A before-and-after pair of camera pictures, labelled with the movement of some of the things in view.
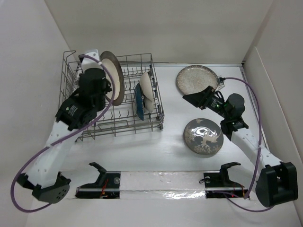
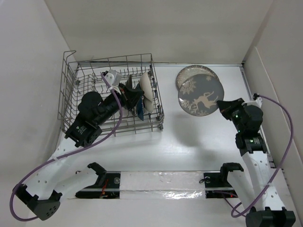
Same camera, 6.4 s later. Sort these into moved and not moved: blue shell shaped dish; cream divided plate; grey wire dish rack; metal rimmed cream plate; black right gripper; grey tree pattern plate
Moved: black right gripper; grey tree pattern plate; metal rimmed cream plate
Not moved: blue shell shaped dish; grey wire dish rack; cream divided plate
